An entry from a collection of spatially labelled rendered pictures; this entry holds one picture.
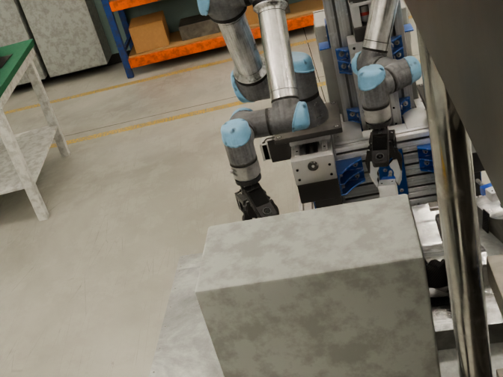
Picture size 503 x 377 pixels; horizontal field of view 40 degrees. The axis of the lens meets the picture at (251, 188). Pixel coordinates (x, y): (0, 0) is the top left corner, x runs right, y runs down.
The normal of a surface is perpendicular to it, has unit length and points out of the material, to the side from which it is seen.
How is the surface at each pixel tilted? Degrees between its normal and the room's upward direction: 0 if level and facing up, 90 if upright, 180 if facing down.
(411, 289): 90
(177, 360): 0
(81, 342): 0
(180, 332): 0
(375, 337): 90
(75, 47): 90
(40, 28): 90
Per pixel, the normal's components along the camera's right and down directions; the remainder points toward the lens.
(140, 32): 0.08, 0.48
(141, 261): -0.23, -0.85
